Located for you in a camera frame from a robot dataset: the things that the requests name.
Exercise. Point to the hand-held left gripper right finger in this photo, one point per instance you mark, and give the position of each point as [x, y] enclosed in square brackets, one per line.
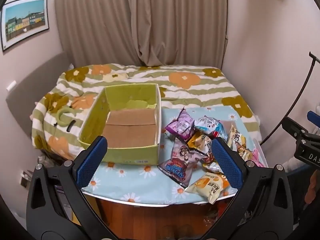
[227, 163]

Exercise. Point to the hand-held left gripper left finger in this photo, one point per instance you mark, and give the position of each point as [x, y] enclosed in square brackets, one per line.
[91, 162]

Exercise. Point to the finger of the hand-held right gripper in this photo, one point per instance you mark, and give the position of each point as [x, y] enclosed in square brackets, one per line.
[314, 120]
[296, 128]

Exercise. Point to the silver white snack packet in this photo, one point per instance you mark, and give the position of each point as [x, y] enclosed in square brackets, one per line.
[212, 167]

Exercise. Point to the beige black-print snack packet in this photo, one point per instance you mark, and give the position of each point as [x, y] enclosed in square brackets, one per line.
[236, 140]

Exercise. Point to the cream orange cake packet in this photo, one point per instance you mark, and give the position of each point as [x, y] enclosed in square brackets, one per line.
[208, 186]

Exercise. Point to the pink striped snack packet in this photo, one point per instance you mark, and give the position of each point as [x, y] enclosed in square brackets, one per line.
[257, 158]

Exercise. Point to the yellow cartoon snack packet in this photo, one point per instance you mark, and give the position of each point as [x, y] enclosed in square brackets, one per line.
[200, 141]

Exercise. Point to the blue white snack packet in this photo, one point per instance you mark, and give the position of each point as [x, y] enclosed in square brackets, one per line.
[208, 126]

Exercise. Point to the large purple cartoon snack packet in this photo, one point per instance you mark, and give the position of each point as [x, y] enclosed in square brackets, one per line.
[181, 162]

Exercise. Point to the green cardboard box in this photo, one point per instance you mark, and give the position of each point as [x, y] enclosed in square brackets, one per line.
[130, 130]

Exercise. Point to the small purple snack packet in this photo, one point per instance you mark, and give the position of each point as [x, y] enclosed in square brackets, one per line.
[181, 125]

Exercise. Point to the person's right hand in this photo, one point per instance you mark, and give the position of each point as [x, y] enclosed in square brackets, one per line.
[311, 187]

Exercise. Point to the white cloth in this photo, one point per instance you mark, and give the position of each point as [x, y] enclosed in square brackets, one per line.
[295, 164]

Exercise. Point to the black curved rod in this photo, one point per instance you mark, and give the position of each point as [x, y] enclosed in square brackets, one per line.
[298, 97]

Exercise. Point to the daisy print tablecloth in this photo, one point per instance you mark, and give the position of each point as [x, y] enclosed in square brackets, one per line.
[140, 177]

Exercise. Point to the floral striped blanket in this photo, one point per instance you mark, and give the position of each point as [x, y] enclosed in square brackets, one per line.
[200, 90]

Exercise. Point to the wooden round table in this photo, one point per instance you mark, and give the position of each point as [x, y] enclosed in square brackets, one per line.
[150, 220]

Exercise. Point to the beige curtain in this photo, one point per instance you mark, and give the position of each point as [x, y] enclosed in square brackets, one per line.
[140, 22]

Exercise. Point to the white wall switch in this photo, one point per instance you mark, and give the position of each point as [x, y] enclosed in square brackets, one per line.
[11, 85]

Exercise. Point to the framed wall poster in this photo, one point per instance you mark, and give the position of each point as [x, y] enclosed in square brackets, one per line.
[25, 22]

